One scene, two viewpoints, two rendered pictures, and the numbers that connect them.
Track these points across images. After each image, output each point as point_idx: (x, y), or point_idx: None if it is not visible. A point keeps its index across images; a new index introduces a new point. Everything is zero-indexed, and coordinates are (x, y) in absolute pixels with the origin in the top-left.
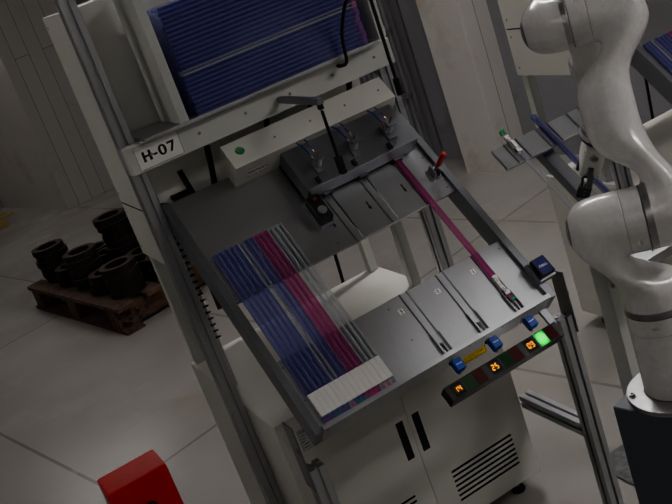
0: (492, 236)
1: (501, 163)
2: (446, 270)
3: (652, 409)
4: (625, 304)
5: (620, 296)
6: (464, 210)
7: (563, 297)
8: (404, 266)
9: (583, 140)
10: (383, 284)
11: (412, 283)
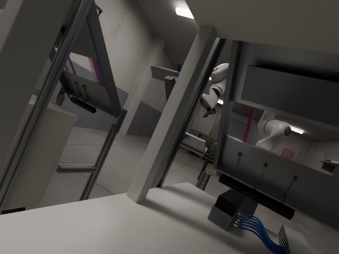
0: (226, 131)
1: (209, 89)
2: (265, 150)
3: None
4: (273, 150)
5: (273, 148)
6: (227, 113)
7: (207, 163)
8: (153, 171)
9: (219, 94)
10: (107, 228)
11: (146, 195)
